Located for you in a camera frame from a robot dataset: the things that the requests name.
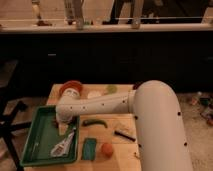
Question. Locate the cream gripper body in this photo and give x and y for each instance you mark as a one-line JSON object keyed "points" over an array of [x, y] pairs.
{"points": [[62, 127]]}

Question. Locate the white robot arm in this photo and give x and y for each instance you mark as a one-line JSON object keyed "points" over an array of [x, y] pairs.
{"points": [[161, 138]]}

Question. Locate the red bowl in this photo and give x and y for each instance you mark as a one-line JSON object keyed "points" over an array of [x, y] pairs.
{"points": [[74, 84]]}

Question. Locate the dark maroon bowl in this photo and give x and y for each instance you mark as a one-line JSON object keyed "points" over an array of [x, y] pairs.
{"points": [[136, 85]]}

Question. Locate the green plastic tray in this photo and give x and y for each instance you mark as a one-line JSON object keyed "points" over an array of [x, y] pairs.
{"points": [[44, 132]]}

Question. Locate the teal sponge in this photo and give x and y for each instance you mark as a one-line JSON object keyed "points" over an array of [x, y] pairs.
{"points": [[89, 149]]}

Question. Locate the clear tube in tray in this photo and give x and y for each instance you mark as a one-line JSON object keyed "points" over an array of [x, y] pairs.
{"points": [[34, 151]]}

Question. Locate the white cup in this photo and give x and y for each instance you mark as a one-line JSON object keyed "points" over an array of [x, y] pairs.
{"points": [[93, 94]]}

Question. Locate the orange ball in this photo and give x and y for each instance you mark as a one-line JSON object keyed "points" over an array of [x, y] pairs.
{"points": [[107, 149]]}

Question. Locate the black and grey brush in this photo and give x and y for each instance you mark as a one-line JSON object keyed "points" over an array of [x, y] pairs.
{"points": [[125, 136]]}

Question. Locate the light green cup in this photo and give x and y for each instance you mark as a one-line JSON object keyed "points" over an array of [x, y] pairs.
{"points": [[111, 88]]}

